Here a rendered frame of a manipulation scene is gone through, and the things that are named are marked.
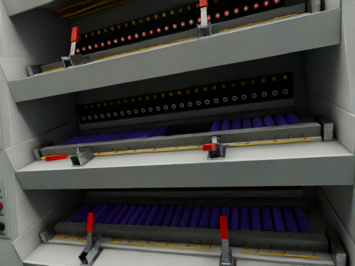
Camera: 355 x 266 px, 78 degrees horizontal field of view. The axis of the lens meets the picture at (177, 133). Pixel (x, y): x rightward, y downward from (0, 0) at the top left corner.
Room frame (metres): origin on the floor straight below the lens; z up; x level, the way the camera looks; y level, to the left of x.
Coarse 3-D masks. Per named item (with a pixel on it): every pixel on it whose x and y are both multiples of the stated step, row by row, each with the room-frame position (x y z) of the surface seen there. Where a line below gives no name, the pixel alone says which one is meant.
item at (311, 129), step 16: (256, 128) 0.37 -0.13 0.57; (272, 128) 0.35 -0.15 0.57; (288, 128) 0.34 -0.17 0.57; (304, 128) 0.34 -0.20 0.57; (320, 128) 0.33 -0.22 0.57; (80, 144) 0.48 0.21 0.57; (96, 144) 0.45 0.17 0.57; (112, 144) 0.44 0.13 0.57; (128, 144) 0.43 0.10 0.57; (144, 144) 0.42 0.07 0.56; (160, 144) 0.41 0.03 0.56; (176, 144) 0.40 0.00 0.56; (192, 144) 0.39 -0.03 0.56; (256, 144) 0.35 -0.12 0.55
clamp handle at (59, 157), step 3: (78, 150) 0.42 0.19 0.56; (78, 153) 0.43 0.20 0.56; (45, 156) 0.36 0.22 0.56; (48, 156) 0.36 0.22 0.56; (51, 156) 0.36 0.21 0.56; (54, 156) 0.37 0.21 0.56; (57, 156) 0.37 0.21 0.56; (60, 156) 0.38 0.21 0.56; (63, 156) 0.38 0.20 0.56; (66, 156) 0.39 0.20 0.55; (69, 156) 0.40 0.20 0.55; (72, 156) 0.41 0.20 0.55; (45, 159) 0.36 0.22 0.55; (48, 159) 0.36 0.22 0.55; (51, 159) 0.36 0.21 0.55; (54, 159) 0.37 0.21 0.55; (57, 159) 0.37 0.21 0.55
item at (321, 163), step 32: (320, 96) 0.39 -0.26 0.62; (64, 128) 0.60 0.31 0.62; (352, 128) 0.28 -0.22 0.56; (32, 160) 0.50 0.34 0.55; (64, 160) 0.47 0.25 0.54; (96, 160) 0.43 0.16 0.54; (128, 160) 0.40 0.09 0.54; (160, 160) 0.37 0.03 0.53; (192, 160) 0.35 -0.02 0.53; (224, 160) 0.33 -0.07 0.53; (256, 160) 0.32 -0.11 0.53; (288, 160) 0.30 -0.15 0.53; (320, 160) 0.29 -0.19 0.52; (352, 160) 0.28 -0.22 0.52
